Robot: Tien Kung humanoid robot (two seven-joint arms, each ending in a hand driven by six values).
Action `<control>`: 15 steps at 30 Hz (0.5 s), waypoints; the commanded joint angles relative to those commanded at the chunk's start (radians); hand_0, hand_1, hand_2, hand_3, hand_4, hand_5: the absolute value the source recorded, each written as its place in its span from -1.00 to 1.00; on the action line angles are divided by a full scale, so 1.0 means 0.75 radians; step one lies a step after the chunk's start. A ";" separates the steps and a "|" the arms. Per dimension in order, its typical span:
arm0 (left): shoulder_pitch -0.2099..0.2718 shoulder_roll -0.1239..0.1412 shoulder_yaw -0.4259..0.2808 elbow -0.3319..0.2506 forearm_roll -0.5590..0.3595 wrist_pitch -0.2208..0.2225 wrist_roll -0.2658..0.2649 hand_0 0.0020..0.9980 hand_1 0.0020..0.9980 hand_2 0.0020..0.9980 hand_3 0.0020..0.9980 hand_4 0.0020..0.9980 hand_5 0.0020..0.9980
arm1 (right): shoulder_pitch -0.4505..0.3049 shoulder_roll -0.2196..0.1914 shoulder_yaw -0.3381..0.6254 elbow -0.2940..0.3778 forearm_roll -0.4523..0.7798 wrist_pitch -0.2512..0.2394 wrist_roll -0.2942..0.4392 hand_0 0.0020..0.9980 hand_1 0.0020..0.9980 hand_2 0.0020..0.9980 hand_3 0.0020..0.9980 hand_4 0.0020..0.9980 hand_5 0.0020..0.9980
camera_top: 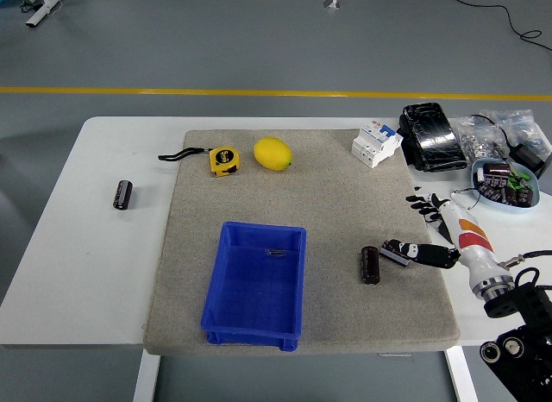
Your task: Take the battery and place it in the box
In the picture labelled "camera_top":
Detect large black power adapter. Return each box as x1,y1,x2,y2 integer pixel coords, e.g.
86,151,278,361
468,113,552,179

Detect clear bag of metal nuts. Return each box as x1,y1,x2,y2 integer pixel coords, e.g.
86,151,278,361
455,115,510,161

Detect yellow lemon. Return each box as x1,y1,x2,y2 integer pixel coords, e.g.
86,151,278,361
253,136,294,172

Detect yellow tape measure with strap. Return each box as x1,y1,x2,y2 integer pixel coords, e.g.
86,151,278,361
157,146,242,178

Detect black floor cable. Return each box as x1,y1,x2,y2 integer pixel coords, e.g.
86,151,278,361
443,0,552,53

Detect white stand foot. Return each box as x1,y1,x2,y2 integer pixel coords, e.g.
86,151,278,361
24,0,72,28

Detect short dark battery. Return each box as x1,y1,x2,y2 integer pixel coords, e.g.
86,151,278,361
379,239,411,268

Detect black wrapped device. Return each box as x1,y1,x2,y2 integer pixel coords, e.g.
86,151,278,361
397,102,470,173

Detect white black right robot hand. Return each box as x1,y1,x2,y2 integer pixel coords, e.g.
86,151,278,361
389,192,504,292

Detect blue plastic box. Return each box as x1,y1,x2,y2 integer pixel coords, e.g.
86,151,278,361
200,221,308,354

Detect clear bag of blue parts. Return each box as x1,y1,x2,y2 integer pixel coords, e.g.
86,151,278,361
480,109,552,157

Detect grey-brown felt mat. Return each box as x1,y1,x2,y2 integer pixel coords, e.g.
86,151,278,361
143,129,461,356

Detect fat dark brown battery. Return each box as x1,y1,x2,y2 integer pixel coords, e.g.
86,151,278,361
482,161,512,179

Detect white table leg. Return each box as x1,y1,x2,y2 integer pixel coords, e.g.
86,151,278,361
132,349,161,402
445,346,479,402

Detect light blue bowl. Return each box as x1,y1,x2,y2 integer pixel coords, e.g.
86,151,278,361
470,158,543,214

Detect thin wire loop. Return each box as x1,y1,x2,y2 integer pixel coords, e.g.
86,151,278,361
450,187,482,211

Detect green small parts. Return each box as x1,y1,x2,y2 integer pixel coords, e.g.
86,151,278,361
507,170,532,190

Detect long dark brown battery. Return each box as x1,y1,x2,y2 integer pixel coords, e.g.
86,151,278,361
361,245,381,286
112,179,134,211

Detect white circuit breaker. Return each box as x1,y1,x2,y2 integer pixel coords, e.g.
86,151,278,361
350,121,404,169

